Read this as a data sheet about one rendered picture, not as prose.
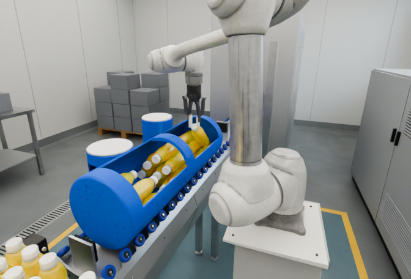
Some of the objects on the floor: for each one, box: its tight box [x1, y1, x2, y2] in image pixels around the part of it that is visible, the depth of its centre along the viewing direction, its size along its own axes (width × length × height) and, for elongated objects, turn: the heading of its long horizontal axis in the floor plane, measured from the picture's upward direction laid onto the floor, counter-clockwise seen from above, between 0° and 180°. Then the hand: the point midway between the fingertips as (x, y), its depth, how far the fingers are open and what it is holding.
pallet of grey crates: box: [94, 70, 170, 139], centre depth 480 cm, size 120×80×119 cm
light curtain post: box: [262, 41, 279, 159], centre depth 202 cm, size 6×6×170 cm
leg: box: [195, 212, 203, 256], centre depth 193 cm, size 6×6×63 cm
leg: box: [211, 214, 219, 261], centre depth 188 cm, size 6×6×63 cm
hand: (194, 121), depth 131 cm, fingers closed on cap, 4 cm apart
